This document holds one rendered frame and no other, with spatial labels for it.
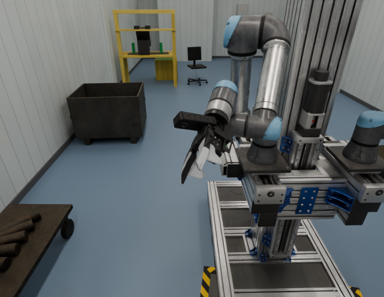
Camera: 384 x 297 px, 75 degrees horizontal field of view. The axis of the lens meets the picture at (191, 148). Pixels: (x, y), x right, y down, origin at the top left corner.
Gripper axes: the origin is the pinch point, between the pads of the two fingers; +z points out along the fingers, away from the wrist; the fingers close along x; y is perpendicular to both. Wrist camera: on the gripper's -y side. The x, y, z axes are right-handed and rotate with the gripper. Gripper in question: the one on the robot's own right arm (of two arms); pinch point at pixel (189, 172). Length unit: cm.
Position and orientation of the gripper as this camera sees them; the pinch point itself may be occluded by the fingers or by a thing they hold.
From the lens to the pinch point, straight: 58.4
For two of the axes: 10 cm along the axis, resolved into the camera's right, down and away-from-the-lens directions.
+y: 8.3, 5.1, 2.2
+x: -4.7, 4.5, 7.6
